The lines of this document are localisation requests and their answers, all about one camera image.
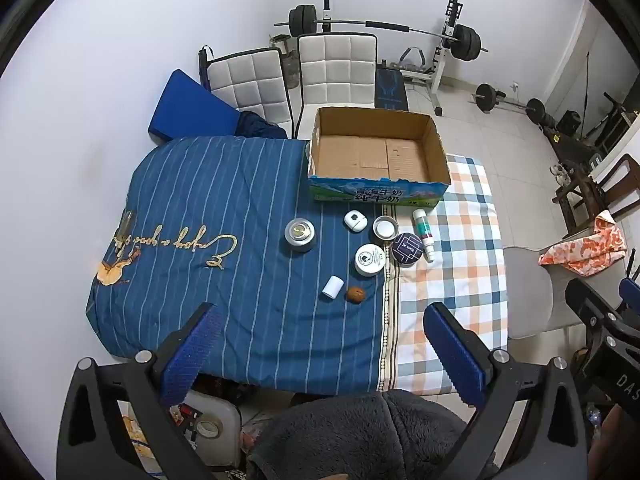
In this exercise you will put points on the white round jar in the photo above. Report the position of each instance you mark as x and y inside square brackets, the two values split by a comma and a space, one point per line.
[369, 260]

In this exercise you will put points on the white quilted chair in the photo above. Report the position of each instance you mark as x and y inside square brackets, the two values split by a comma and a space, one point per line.
[336, 72]
[247, 82]

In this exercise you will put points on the white rounded case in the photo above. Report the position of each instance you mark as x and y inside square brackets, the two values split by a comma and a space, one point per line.
[356, 221]

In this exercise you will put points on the blue cushion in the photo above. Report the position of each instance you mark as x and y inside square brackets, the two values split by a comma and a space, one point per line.
[192, 110]

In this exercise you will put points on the black metal rack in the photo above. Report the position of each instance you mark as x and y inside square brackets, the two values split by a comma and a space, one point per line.
[612, 122]

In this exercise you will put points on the dark blue garment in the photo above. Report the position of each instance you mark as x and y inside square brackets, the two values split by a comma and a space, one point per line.
[260, 127]

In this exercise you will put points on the cardboard box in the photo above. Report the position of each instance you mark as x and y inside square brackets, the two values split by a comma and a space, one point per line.
[375, 155]

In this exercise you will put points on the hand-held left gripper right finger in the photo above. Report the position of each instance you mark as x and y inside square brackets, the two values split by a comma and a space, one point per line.
[452, 355]

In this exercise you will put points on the orange patterned cloth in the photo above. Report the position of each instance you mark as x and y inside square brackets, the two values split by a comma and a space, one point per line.
[585, 250]

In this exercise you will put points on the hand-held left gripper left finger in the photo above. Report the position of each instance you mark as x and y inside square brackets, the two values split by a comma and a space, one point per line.
[192, 355]

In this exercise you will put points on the short barbell with black plates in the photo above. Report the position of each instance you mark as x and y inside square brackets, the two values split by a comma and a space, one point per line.
[535, 109]

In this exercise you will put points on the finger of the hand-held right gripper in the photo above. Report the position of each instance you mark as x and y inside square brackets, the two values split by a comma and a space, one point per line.
[631, 291]
[595, 312]

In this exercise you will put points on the black box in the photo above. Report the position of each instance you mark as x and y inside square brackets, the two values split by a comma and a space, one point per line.
[569, 122]

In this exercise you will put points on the white plastic canister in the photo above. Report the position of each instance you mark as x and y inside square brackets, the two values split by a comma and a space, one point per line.
[215, 430]

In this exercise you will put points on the white tube green label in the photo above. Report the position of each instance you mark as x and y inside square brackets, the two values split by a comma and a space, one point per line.
[423, 232]

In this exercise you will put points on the grey round tin gold lid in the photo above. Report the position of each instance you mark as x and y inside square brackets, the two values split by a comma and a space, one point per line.
[300, 236]

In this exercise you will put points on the blue striped plaid blanket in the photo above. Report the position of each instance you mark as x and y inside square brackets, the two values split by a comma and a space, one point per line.
[250, 310]

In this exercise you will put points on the white shoes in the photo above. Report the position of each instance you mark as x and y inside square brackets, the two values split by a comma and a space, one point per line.
[560, 174]

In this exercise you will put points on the small white cylinder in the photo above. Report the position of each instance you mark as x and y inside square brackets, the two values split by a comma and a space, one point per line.
[332, 288]

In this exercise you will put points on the clear plastic water jug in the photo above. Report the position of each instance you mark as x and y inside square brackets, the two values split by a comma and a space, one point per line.
[291, 72]

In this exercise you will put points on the small metal bowl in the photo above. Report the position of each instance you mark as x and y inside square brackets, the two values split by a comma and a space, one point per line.
[385, 227]

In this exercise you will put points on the dark purple round tin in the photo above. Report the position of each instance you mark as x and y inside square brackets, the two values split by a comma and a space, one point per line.
[405, 248]

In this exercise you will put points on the long barbell with black plates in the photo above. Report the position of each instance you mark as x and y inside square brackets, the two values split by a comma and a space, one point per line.
[465, 40]

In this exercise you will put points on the white weight bench rack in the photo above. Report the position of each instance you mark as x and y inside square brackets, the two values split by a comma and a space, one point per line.
[442, 70]

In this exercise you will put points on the grey fleece garment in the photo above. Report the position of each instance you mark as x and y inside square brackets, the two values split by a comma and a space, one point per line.
[360, 435]

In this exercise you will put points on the grey chair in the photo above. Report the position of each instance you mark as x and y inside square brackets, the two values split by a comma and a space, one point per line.
[527, 285]

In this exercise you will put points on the brown walnut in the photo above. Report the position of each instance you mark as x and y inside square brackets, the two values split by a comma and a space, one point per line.
[355, 295]

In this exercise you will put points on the dark wooden chair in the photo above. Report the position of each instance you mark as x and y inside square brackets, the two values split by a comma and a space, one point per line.
[582, 195]

